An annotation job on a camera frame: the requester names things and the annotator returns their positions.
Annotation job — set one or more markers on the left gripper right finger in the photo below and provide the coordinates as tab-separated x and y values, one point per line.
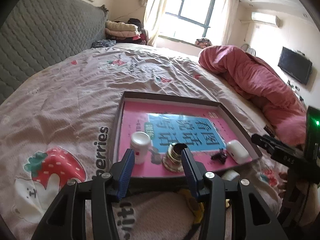
251	216

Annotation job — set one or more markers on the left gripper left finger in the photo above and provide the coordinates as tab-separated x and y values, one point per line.
65	217

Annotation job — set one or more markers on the yellow black tape measure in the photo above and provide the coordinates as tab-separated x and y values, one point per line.
196	208

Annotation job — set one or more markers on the glass bottle gold neck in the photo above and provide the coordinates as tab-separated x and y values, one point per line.
172	160

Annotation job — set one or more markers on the person's left hand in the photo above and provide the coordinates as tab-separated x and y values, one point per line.
300	204

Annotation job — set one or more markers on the pink crumpled quilt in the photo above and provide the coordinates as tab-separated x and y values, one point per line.
256	81

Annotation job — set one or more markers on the white round jar lid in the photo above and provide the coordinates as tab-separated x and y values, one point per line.
231	175

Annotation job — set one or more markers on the black gold rectangular box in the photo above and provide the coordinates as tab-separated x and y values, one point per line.
269	131

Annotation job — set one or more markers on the black hair claw clip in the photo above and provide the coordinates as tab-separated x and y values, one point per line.
221	156

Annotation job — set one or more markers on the white earbuds charging case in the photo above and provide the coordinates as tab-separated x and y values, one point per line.
237	151

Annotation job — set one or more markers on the strawberry print bed sheet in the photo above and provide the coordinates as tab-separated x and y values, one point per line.
72	106

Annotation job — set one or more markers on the white pink lip balm tube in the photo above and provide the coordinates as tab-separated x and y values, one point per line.
140	143

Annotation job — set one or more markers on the grey cardboard box tray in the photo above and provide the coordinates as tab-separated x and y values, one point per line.
113	148

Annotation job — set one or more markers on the white air conditioner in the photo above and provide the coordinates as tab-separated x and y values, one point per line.
265	18

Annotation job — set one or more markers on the blue framed window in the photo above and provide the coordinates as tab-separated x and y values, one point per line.
187	20

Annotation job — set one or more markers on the grey quilted headboard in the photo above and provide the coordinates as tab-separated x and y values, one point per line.
40	33

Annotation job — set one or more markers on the folded clothes pile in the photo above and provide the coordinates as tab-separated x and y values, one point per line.
131	31

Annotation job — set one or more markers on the white curtain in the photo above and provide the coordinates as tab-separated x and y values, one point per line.
153	17

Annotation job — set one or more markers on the black wall television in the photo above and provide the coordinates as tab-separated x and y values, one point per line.
295	65

